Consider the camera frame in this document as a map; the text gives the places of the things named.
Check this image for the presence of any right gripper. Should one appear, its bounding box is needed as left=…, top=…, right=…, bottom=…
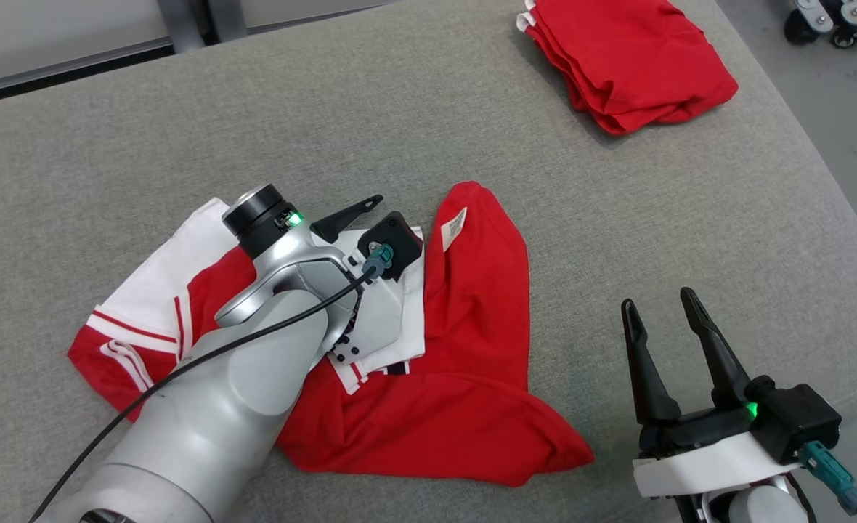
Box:
left=621, top=286, right=804, bottom=499

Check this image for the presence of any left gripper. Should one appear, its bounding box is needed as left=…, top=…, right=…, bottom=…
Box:
left=310, top=194, right=409, bottom=365

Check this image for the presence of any red shirt with white sleeves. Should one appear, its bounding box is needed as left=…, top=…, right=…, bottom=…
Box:
left=68, top=182, right=595, bottom=487

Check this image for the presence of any red sports shirt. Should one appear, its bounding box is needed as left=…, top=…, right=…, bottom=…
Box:
left=516, top=0, right=739, bottom=137

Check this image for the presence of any wheeled cart base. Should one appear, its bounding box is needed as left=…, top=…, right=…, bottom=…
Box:
left=783, top=0, right=857, bottom=50

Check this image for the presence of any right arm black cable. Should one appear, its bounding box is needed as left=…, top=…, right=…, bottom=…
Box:
left=797, top=441, right=857, bottom=523

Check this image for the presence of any grey partition post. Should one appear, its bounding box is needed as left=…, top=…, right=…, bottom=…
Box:
left=156, top=0, right=249, bottom=53

